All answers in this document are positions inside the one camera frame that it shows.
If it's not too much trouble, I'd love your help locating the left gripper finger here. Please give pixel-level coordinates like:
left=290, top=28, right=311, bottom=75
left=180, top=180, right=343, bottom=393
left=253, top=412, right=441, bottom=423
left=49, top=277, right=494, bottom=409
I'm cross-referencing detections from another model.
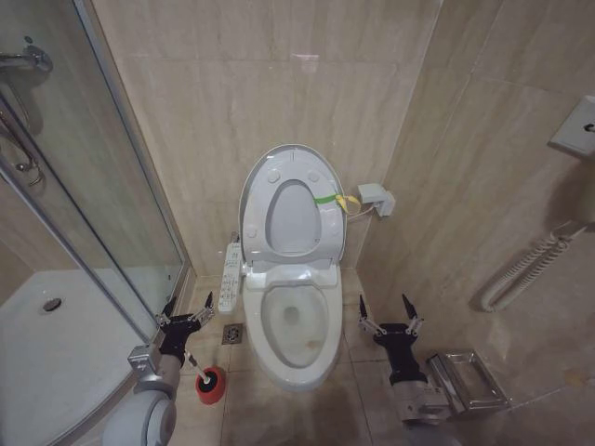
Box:
left=192, top=291, right=216, bottom=326
left=154, top=296, right=179, bottom=326

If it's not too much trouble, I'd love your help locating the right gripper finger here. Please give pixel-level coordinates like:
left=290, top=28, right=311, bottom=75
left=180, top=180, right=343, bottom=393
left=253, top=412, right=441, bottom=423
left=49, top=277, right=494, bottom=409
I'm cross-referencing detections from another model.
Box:
left=356, top=293, right=388, bottom=338
left=402, top=293, right=425, bottom=337

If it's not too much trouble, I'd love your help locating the white toilet brush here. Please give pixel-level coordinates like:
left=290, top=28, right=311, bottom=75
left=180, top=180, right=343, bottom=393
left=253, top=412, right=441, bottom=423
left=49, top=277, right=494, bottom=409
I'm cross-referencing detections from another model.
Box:
left=184, top=351, right=213, bottom=383

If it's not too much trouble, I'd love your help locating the white toilet bowl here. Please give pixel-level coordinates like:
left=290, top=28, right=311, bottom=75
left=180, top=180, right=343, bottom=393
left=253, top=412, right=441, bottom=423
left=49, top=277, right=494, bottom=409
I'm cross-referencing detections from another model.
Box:
left=243, top=265, right=343, bottom=392

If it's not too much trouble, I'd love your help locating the red toilet brush holder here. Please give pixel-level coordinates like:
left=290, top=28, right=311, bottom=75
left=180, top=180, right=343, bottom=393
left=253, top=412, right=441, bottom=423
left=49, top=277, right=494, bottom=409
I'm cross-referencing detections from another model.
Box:
left=194, top=365, right=228, bottom=407

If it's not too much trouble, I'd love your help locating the chrome toilet paper holder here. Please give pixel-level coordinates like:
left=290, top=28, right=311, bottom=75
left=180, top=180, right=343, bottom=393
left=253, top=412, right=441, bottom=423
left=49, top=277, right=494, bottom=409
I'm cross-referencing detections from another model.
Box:
left=424, top=349, right=511, bottom=415

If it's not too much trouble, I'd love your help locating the white toilet lid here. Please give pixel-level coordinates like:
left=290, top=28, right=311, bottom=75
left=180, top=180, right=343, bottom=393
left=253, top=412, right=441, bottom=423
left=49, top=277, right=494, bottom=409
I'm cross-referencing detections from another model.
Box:
left=237, top=143, right=350, bottom=276

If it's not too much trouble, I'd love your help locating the square metal floor drain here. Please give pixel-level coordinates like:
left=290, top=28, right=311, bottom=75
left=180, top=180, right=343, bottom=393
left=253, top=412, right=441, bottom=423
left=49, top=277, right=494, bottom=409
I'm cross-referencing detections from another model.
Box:
left=221, top=322, right=245, bottom=347

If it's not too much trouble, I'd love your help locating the white bidet control panel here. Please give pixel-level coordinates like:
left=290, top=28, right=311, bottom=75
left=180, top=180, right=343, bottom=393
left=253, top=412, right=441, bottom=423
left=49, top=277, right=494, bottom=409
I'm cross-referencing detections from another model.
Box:
left=218, top=230, right=245, bottom=315

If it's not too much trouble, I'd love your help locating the white shower tray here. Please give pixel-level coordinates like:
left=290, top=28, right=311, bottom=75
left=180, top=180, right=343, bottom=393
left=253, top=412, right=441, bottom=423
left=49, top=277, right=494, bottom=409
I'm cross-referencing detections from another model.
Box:
left=0, top=267, right=185, bottom=446

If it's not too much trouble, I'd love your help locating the glass shower door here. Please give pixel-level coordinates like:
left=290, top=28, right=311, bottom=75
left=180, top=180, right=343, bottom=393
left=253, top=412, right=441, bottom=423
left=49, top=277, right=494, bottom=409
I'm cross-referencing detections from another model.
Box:
left=0, top=0, right=192, bottom=343

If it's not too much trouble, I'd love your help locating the chrome shower faucet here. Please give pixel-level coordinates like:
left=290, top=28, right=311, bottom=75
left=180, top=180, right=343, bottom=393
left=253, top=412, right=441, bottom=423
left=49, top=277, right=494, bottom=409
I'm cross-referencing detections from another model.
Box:
left=0, top=43, right=54, bottom=76

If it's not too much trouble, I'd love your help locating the white toilet seat ring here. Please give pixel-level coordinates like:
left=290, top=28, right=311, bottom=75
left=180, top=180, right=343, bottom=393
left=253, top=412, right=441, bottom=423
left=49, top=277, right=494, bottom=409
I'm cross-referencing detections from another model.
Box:
left=241, top=155, right=347, bottom=265

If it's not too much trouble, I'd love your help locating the white coiled phone cord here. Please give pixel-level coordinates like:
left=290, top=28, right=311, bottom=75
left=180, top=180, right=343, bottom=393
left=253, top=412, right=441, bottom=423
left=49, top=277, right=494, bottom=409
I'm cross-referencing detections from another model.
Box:
left=480, top=224, right=590, bottom=313

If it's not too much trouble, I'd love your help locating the yellow strap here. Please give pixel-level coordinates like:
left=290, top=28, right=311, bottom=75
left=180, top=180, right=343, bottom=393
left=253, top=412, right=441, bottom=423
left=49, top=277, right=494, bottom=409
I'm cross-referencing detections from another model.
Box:
left=335, top=193, right=362, bottom=216

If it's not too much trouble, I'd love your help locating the grey wall outlet box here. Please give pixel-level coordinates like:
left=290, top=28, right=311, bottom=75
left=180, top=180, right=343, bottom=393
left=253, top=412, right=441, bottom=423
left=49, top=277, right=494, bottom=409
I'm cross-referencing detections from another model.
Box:
left=356, top=182, right=398, bottom=218

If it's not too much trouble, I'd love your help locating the chrome shower hose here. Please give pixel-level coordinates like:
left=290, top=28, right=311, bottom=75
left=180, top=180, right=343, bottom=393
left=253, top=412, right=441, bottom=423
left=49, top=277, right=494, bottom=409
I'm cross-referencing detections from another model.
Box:
left=0, top=95, right=46, bottom=188

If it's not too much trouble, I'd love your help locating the white wall phone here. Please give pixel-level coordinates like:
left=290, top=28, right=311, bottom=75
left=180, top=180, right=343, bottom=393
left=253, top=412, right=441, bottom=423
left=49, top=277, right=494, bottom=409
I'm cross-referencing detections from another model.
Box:
left=547, top=94, right=595, bottom=158

